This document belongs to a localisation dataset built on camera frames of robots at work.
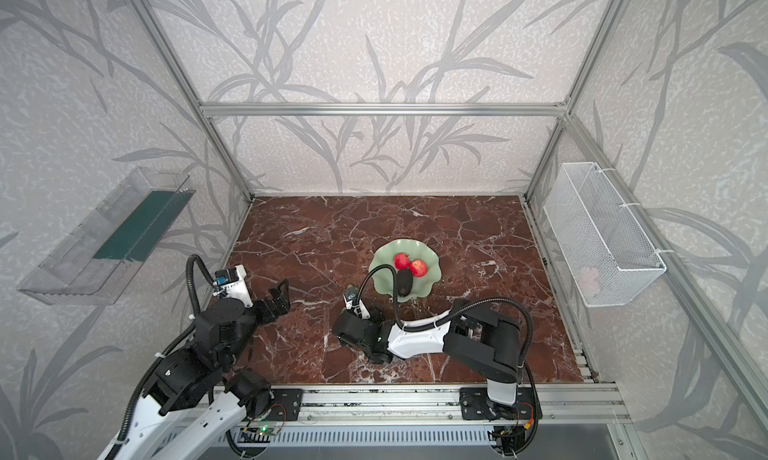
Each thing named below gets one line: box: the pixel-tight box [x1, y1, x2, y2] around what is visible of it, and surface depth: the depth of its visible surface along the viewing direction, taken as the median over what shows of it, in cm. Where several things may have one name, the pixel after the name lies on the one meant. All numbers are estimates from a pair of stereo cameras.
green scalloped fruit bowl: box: [369, 239, 442, 303], surface depth 99 cm
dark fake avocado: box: [396, 268, 413, 297], surface depth 95 cm
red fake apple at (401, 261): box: [394, 253, 409, 270], surface depth 98 cm
